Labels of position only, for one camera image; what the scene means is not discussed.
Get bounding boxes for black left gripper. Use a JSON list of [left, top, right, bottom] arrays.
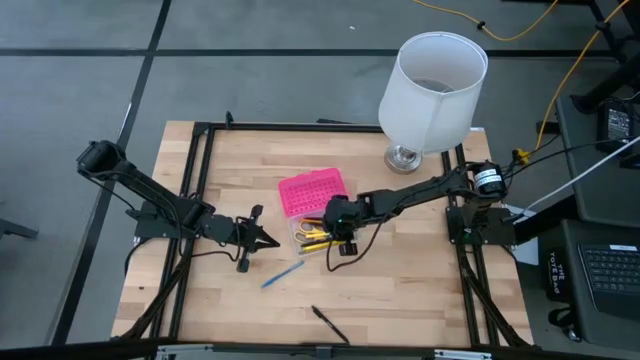
[[232, 203, 281, 274]]

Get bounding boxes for yellow handled scissors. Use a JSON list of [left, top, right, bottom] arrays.
[[292, 220, 331, 246]]

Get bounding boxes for blue pen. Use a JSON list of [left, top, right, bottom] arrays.
[[260, 260, 306, 290]]

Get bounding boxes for clear supply box pink lid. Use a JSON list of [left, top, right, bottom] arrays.
[[277, 166, 361, 258]]

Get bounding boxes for black power supply brick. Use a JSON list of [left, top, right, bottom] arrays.
[[595, 98, 640, 157]]

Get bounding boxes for white shade table lamp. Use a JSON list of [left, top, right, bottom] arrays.
[[377, 31, 489, 175]]

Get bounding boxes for white paper sheet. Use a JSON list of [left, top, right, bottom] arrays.
[[510, 243, 540, 267]]

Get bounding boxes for black tote bag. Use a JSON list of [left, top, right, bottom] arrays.
[[541, 247, 585, 345]]

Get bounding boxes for grey chair base leg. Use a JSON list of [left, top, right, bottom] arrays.
[[0, 199, 40, 242]]

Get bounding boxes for dark grey desk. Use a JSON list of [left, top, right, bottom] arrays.
[[554, 92, 640, 229], [559, 218, 640, 351]]

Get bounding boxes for black laptop keyboard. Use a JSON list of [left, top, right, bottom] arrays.
[[577, 243, 640, 321]]

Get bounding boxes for black stand legs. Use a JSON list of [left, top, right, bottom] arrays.
[[569, 0, 640, 115]]

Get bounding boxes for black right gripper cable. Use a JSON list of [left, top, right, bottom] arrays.
[[326, 212, 389, 274]]

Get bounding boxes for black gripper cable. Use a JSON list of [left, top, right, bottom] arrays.
[[192, 214, 241, 264], [326, 212, 389, 274]]

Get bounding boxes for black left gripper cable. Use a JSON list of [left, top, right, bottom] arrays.
[[192, 214, 241, 264]]

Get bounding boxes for black aluminium table frame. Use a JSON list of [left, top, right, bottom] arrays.
[[110, 110, 535, 349]]

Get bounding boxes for silver bracket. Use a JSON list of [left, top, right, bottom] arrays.
[[154, 343, 216, 360], [433, 348, 494, 360]]

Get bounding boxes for black camera rig bar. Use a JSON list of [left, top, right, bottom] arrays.
[[0, 338, 640, 360]]

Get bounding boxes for yellow extension cable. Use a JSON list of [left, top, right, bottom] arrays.
[[411, 0, 560, 43], [514, 0, 632, 165]]

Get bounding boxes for white cable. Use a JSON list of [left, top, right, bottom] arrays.
[[519, 134, 640, 216]]

